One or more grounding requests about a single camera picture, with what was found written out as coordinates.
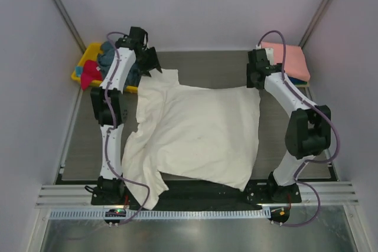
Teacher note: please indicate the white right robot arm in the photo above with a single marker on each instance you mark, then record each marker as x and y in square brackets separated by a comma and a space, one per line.
[308, 132]

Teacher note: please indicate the cream white t shirt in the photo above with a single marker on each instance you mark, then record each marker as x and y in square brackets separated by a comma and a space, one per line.
[206, 134]

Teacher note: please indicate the magenta red t shirt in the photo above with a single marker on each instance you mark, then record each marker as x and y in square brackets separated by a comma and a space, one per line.
[91, 72]

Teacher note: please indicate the folded pink t shirt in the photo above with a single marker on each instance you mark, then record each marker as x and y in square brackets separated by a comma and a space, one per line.
[295, 64]

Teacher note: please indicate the light blue cloth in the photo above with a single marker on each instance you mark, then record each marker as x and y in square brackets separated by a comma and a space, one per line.
[78, 70]

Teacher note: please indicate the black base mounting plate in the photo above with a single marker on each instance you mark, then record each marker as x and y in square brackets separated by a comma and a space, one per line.
[191, 195]

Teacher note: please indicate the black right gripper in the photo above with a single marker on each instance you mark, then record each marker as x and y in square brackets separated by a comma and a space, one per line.
[249, 84]

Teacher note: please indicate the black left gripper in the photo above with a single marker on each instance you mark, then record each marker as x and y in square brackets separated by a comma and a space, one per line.
[153, 62]

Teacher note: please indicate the folded navy blue t shirt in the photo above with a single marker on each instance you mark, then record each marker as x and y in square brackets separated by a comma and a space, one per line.
[297, 82]

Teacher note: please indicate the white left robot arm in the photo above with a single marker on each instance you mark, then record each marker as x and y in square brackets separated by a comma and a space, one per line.
[110, 111]

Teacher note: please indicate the left aluminium corner post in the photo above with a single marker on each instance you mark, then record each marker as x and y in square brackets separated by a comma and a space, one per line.
[69, 24]

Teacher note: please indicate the white slotted cable duct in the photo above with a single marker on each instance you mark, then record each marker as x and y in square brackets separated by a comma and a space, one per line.
[120, 214]

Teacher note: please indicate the aluminium frame rail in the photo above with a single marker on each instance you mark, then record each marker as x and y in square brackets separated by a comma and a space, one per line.
[70, 196]

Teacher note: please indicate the yellow plastic bin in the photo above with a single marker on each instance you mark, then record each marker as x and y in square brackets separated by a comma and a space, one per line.
[90, 54]

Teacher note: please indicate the grey blue t shirt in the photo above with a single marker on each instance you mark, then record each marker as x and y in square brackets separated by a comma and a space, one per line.
[105, 59]

